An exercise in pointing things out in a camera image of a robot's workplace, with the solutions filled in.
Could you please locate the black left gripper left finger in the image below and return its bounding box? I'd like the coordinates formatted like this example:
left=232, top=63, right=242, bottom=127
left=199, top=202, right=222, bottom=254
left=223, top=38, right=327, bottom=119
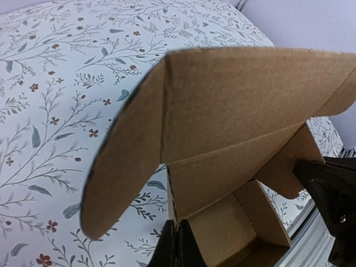
left=147, top=220, right=177, bottom=267

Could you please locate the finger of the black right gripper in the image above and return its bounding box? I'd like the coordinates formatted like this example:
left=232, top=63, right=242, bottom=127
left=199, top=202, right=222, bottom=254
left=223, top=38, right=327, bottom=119
left=293, top=157, right=355, bottom=266

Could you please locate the right aluminium frame post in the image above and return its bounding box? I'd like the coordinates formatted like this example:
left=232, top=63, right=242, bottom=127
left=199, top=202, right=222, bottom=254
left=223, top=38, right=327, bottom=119
left=232, top=0, right=249, bottom=10

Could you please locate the aluminium front rail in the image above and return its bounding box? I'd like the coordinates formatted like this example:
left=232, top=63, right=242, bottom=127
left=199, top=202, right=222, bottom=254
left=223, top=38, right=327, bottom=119
left=276, top=200, right=334, bottom=266

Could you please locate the brown cardboard box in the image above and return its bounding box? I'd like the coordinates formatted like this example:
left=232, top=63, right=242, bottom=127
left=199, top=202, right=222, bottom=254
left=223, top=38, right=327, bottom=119
left=80, top=47, right=355, bottom=266

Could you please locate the floral patterned table mat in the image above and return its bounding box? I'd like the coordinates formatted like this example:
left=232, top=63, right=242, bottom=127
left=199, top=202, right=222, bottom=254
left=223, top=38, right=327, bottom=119
left=0, top=0, right=344, bottom=267

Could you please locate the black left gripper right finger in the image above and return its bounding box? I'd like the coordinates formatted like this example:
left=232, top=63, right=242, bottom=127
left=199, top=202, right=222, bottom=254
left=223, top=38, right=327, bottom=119
left=177, top=220, right=207, bottom=267

